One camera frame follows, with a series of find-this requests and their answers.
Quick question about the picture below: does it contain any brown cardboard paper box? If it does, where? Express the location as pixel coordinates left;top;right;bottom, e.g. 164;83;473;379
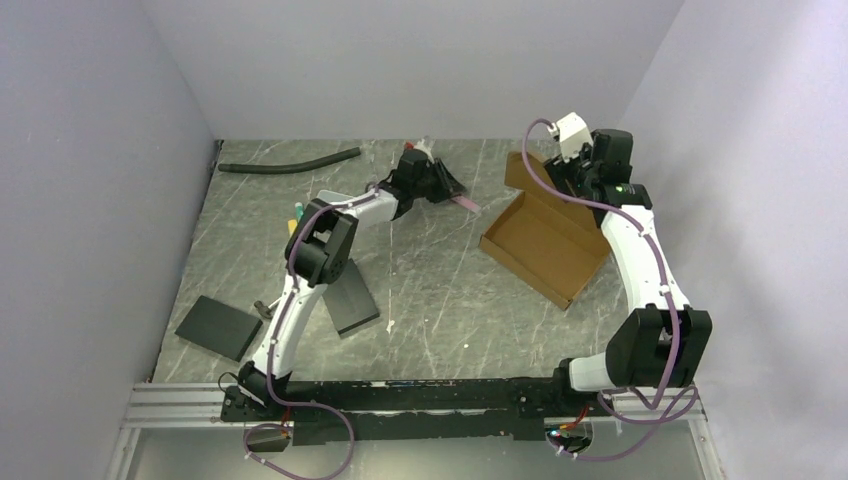
479;151;610;310

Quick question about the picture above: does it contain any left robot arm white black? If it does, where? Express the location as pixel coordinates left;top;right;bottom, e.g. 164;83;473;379
237;147;466;420

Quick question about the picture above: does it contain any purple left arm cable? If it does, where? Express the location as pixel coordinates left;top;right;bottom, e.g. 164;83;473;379
241;188;382;480

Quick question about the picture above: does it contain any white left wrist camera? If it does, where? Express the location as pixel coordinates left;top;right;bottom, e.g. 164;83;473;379
404;136;435;158

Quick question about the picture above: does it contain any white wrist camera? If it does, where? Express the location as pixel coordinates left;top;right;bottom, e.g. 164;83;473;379
404;136;435;158
548;112;594;160

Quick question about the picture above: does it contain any pink eraser bar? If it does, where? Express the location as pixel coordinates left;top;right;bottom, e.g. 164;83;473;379
451;194;481;215

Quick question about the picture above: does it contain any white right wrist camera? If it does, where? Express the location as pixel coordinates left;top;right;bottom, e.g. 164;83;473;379
548;112;594;160

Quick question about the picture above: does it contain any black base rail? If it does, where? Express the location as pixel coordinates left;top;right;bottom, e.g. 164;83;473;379
220;377;600;446

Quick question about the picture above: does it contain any black flat box left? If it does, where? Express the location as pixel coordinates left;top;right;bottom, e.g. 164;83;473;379
175;295;263;362

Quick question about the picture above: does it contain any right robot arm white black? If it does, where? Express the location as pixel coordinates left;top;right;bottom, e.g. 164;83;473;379
544;127;713;415

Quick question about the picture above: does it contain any black foam tube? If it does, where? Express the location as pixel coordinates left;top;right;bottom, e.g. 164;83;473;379
217;147;362;175

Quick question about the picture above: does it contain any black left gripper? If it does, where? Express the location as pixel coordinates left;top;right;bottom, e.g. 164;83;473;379
412;158;467;205

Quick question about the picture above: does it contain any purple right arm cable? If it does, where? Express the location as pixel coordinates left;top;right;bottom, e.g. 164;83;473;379
521;117;700;464

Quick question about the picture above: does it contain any small metal hammer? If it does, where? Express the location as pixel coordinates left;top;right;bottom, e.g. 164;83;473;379
254;300;279;320

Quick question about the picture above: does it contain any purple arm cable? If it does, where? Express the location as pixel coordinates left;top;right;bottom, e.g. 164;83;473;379
241;188;382;480
521;117;700;464

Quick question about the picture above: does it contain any black rectangular box centre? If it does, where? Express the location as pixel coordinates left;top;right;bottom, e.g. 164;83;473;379
323;259;380;338

